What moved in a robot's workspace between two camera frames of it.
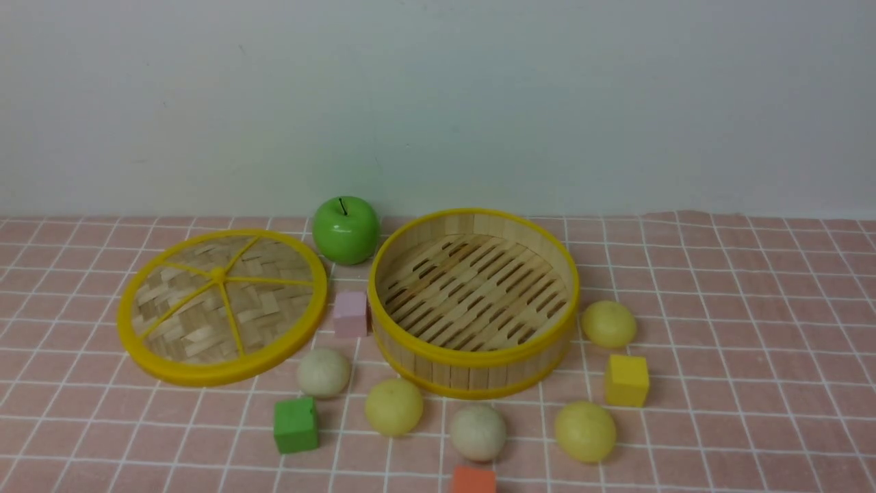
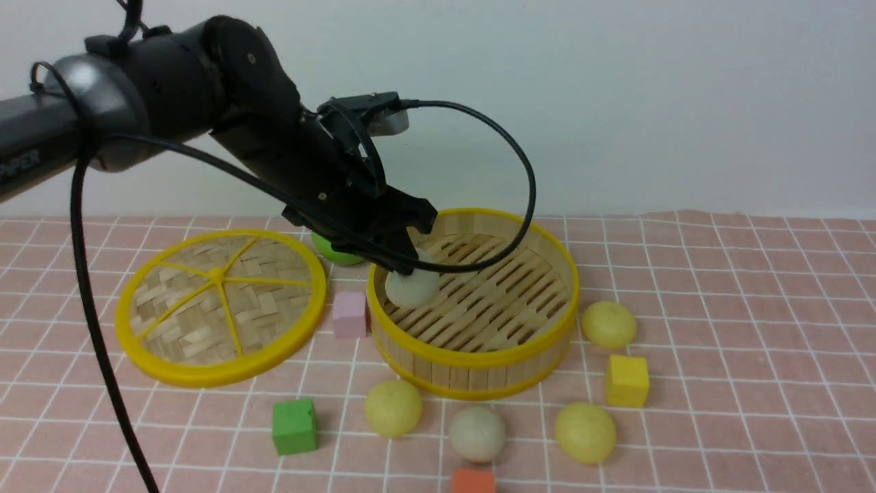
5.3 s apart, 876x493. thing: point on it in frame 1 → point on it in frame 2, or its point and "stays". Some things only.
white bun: x=323 y=373 → x=417 y=288
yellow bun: x=393 y=407 stays
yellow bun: x=585 y=431 stays
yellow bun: x=609 y=324 stays
